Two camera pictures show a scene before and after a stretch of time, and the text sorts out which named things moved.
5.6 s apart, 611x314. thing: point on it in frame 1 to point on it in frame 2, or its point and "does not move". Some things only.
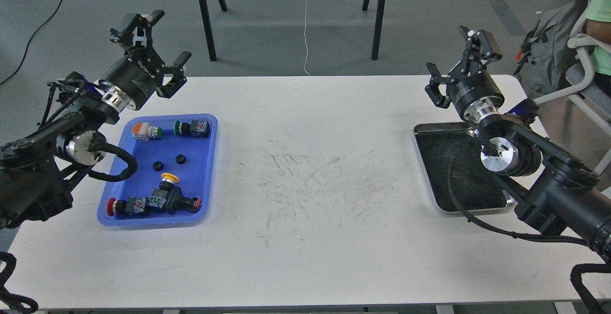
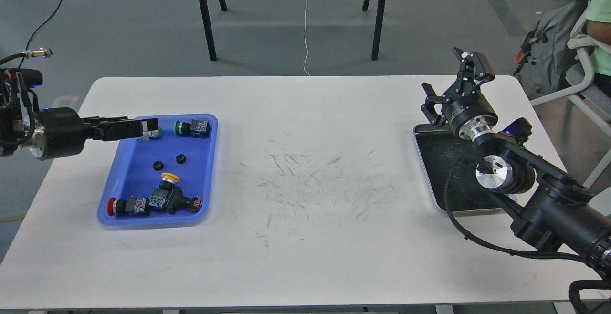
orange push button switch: [142, 131] does not move
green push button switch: [197, 129] does not move
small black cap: [157, 166] does not move
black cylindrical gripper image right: [471, 88] to [471, 115]
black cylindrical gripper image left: [135, 80] to [59, 131]
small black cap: [180, 159] does not move
